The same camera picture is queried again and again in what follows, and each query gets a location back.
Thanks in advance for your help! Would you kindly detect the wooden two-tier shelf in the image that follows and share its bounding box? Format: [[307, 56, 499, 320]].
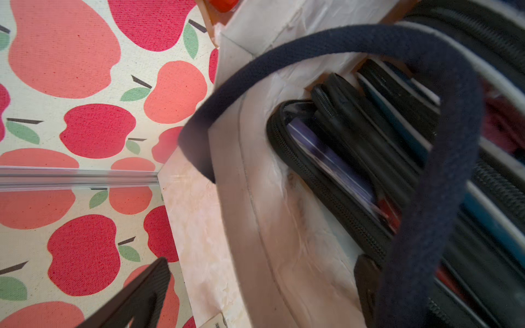
[[195, 0, 233, 48]]

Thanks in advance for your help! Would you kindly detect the aluminium frame post left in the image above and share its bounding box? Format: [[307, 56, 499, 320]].
[[1, 167, 159, 192]]

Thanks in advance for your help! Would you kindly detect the red cola can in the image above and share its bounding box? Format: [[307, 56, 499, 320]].
[[209, 0, 239, 13]]

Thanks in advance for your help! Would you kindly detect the black paddle case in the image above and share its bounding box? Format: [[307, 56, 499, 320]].
[[267, 58, 524, 327]]

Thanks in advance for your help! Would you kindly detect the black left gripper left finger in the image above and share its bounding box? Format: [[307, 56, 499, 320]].
[[79, 258, 170, 328]]

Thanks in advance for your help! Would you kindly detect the maroon paddle case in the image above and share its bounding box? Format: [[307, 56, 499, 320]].
[[481, 79, 524, 162]]

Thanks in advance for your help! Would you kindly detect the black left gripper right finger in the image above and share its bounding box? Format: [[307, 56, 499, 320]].
[[354, 254, 381, 327]]

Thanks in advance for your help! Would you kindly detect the white canvas tote bag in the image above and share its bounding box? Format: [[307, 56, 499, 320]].
[[177, 0, 525, 328]]

